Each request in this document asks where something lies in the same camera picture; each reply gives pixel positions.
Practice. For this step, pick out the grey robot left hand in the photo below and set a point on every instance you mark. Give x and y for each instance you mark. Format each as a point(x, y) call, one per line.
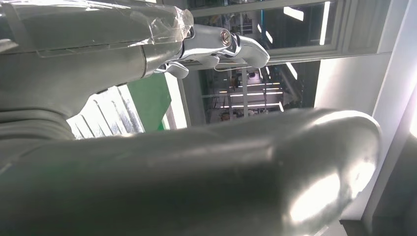
point(163, 182)

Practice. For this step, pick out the green conveyor belt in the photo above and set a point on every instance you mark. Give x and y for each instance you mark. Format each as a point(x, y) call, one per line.
point(150, 101)

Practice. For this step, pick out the white scale with steel tray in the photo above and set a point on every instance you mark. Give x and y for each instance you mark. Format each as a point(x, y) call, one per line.
point(107, 114)

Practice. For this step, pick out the glass partition with grey frame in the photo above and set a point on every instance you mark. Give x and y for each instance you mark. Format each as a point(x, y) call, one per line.
point(293, 32)

